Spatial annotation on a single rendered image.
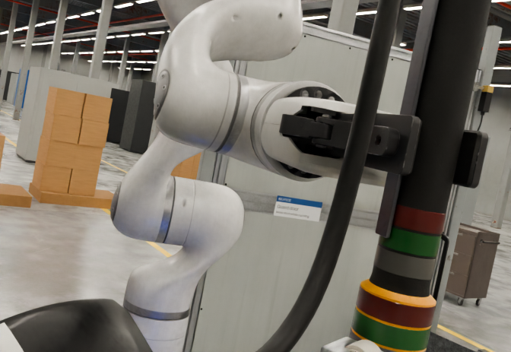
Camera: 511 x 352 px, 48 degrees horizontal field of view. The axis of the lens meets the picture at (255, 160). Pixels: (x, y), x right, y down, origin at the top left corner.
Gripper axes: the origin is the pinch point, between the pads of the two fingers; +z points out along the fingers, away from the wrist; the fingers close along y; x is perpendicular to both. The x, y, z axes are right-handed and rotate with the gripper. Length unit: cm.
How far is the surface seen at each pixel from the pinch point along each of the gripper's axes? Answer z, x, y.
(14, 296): -418, -154, 23
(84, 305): -9.2, -13.7, 16.0
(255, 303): -179, -67, -67
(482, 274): -505, -114, -481
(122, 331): -9.0, -15.2, 13.4
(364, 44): -179, 42, -92
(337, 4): -627, 173, -286
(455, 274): -514, -120, -451
